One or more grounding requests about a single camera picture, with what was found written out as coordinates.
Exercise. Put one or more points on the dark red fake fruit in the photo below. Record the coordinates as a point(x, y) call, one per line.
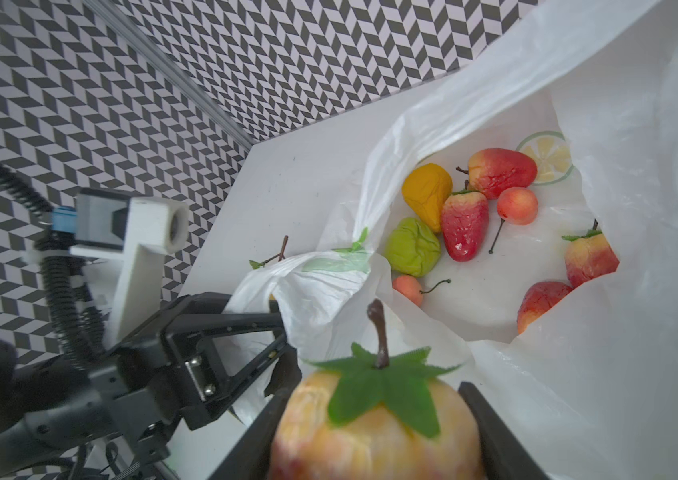
point(538, 299)

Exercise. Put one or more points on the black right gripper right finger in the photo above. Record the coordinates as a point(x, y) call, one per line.
point(503, 456)

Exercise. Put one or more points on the green fake fruit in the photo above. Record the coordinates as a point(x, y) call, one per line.
point(412, 248)

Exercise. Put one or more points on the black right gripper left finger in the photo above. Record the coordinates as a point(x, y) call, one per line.
point(250, 458)

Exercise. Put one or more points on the red fake strawberry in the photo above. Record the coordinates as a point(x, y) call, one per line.
point(464, 224)

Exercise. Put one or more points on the peach fake apple green leaf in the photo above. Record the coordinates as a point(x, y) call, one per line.
point(376, 416)

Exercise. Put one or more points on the small red fake cherry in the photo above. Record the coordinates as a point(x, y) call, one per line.
point(515, 206)

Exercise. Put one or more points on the yellow fake pear with leaves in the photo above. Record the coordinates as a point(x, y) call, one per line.
point(279, 256)

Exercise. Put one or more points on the red yellow fake apple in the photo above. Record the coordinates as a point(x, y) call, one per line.
point(588, 256)

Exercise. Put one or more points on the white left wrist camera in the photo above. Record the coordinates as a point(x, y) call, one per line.
point(127, 239)

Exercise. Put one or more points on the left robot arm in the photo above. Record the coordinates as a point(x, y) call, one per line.
point(50, 412)

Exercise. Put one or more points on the aluminium corner post left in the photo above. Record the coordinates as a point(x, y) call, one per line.
point(116, 19)

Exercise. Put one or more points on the white plastic bag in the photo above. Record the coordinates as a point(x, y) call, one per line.
point(569, 330)

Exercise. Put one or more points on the small peach fake cherry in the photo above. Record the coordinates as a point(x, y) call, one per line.
point(410, 288)

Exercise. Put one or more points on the orange yellow fake fruit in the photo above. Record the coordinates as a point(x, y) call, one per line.
point(425, 191)

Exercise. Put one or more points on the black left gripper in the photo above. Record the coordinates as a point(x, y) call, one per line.
point(169, 370)

